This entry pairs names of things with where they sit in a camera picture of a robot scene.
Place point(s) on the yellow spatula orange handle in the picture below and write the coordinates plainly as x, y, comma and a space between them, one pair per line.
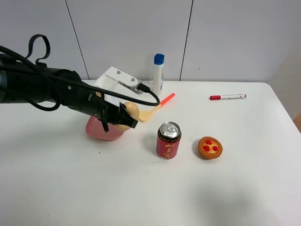
146, 115

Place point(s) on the red drink can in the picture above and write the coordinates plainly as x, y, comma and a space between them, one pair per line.
168, 139

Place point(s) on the egg tart with red fruit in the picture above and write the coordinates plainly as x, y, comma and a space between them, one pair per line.
210, 148

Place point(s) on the white bottle blue cap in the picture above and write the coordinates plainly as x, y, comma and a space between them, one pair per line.
159, 63

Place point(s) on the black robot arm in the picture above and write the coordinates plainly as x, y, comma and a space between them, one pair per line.
21, 81

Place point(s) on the pink square plate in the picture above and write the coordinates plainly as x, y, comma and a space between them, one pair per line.
94, 129

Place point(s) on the red cap whiteboard marker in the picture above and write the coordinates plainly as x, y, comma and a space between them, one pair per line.
225, 97

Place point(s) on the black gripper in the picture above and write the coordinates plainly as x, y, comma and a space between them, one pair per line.
88, 102

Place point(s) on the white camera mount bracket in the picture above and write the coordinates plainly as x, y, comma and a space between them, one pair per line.
113, 77

